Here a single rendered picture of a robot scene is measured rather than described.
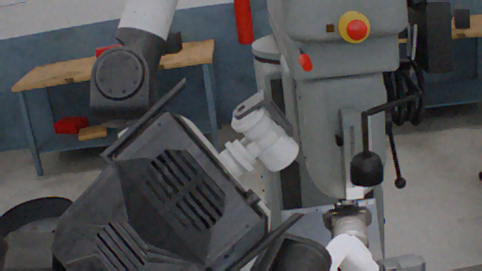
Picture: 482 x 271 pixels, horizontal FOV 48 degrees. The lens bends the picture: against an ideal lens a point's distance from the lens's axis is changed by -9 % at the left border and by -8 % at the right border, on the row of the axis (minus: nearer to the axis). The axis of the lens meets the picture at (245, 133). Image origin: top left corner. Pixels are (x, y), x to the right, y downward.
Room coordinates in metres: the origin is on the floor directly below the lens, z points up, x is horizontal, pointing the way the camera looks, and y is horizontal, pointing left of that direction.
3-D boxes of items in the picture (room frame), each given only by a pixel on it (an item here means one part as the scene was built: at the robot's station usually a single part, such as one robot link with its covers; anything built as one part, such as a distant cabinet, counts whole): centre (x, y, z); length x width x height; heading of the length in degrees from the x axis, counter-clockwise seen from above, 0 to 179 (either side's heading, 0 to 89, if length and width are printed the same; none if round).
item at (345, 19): (1.08, -0.23, 1.76); 0.06 x 0.02 x 0.06; 89
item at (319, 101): (1.31, -0.23, 1.47); 0.21 x 0.19 x 0.32; 89
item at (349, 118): (1.20, -0.23, 1.45); 0.04 x 0.04 x 0.21; 89
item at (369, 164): (1.08, -0.24, 1.47); 0.07 x 0.07 x 0.06
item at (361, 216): (1.22, -0.22, 1.24); 0.13 x 0.12 x 0.10; 82
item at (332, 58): (1.35, -0.23, 1.68); 0.34 x 0.24 x 0.10; 179
